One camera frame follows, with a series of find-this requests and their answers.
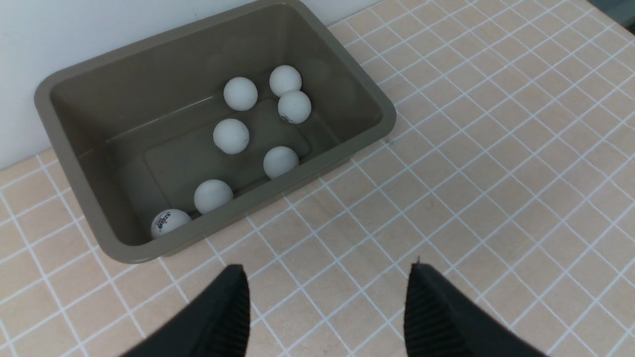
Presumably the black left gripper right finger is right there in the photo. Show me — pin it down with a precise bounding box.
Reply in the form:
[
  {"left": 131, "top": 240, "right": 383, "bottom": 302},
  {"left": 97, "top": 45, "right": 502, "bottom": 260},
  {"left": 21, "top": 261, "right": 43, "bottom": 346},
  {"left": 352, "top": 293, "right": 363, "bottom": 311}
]
[{"left": 404, "top": 263, "right": 545, "bottom": 357}]

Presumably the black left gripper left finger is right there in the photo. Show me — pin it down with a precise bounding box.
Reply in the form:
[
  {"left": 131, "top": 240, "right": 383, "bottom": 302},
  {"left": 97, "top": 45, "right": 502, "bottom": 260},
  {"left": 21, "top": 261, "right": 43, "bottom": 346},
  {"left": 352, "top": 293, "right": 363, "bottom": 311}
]
[{"left": 124, "top": 264, "right": 251, "bottom": 357}]

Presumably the white ball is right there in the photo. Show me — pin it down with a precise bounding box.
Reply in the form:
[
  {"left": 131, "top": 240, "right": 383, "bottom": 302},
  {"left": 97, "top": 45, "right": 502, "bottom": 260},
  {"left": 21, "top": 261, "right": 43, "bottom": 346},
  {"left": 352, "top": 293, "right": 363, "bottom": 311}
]
[
  {"left": 268, "top": 65, "right": 303, "bottom": 97},
  {"left": 150, "top": 209, "right": 192, "bottom": 239},
  {"left": 193, "top": 180, "right": 234, "bottom": 215},
  {"left": 213, "top": 119, "right": 250, "bottom": 155},
  {"left": 277, "top": 90, "right": 312, "bottom": 124},
  {"left": 263, "top": 146, "right": 300, "bottom": 179}
]

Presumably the white ball front marked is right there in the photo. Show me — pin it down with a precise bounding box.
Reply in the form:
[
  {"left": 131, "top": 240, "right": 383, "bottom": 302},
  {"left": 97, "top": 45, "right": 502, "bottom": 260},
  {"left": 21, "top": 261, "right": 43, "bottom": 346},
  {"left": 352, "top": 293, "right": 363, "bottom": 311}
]
[{"left": 224, "top": 77, "right": 258, "bottom": 112}]

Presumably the peach grid tablecloth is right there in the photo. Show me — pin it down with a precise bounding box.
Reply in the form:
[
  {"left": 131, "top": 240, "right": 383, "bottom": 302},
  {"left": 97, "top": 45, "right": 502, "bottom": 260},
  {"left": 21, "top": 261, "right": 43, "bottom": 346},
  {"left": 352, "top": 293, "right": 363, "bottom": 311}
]
[{"left": 0, "top": 0, "right": 635, "bottom": 357}]

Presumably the green plastic bin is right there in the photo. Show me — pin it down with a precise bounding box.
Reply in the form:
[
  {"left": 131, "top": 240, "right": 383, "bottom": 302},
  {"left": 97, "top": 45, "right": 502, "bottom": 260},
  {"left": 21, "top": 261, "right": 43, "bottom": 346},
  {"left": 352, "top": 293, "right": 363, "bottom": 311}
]
[{"left": 34, "top": 0, "right": 396, "bottom": 264}]

